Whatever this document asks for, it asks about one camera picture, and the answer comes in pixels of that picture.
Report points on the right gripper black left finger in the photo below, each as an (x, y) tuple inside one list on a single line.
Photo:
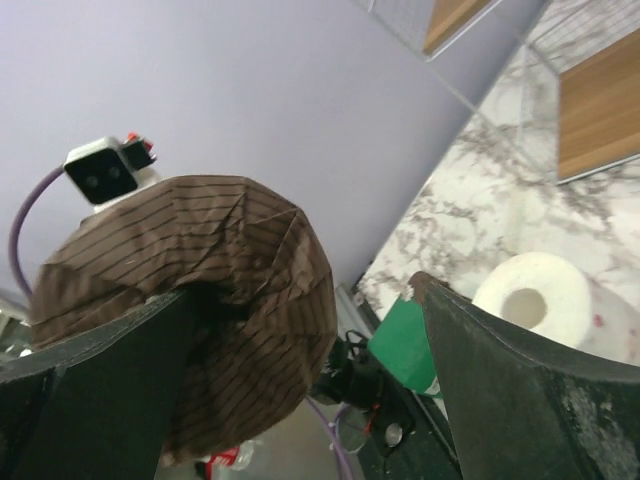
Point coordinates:
[(98, 405)]

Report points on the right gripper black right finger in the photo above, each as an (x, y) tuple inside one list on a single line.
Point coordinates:
[(521, 406)]

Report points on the white paper roll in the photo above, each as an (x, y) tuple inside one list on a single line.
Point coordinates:
[(549, 296)]

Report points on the brown paper roll green base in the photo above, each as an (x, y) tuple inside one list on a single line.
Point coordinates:
[(260, 280)]

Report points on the white wire wooden shelf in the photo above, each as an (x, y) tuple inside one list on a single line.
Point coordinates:
[(563, 104)]

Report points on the green wrapped brown paper roll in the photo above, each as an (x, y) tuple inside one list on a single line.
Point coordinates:
[(400, 344)]

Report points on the black metal base rail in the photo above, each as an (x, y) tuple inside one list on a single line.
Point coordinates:
[(388, 430)]

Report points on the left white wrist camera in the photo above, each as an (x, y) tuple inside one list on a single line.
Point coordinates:
[(108, 170)]

